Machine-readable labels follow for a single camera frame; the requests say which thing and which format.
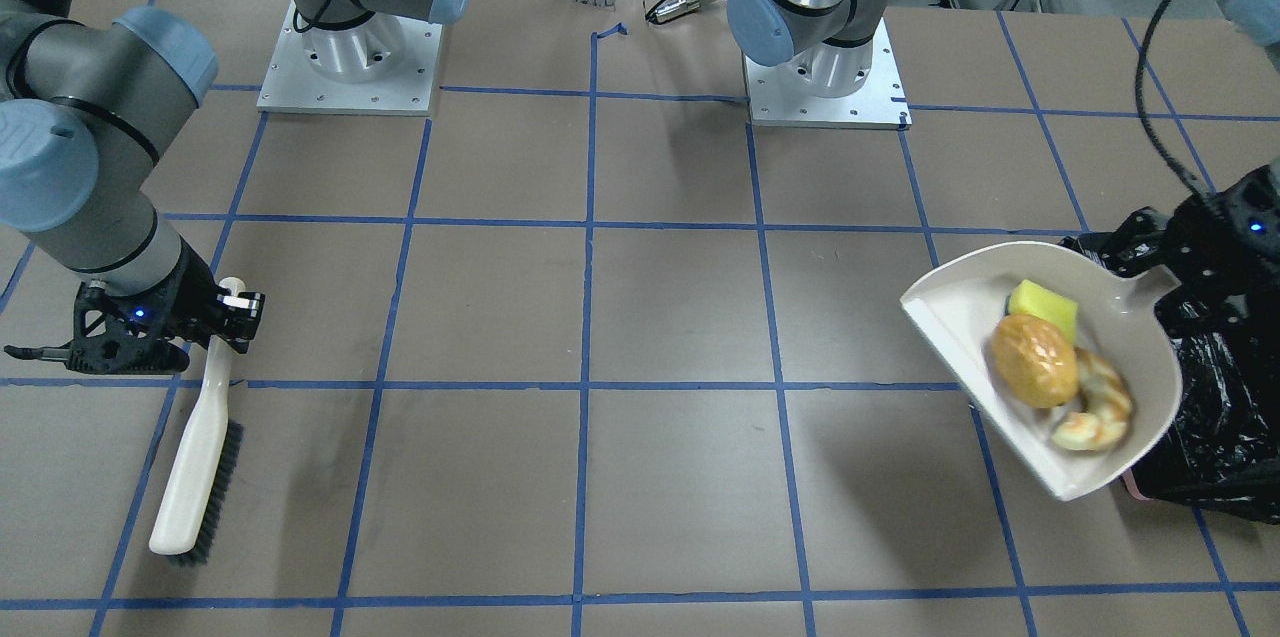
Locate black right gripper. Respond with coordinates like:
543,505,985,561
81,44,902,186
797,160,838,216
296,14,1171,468
4,248,266,374

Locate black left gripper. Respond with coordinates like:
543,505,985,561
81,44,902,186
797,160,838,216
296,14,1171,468
1062,162,1279,319

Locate yellow green sponge piece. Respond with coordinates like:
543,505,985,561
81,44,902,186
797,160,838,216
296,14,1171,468
1005,280,1079,345

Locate toy yellow potato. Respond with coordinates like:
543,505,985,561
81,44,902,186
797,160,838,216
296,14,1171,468
988,315,1079,409

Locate toy croissant bread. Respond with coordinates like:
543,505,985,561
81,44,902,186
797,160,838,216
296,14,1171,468
1050,347,1134,452

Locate beige plastic dustpan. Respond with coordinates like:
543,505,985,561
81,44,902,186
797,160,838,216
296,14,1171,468
900,242,1183,501

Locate white hand brush black bristles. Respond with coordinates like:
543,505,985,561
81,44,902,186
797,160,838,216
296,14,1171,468
148,336,243,567

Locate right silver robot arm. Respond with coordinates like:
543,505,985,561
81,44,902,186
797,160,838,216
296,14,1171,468
1,0,265,374

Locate pink bin with black bag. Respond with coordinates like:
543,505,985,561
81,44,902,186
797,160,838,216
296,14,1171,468
1130,298,1279,526

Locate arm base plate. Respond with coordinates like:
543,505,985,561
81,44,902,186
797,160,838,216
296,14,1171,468
742,19,913,130
256,6,445,116

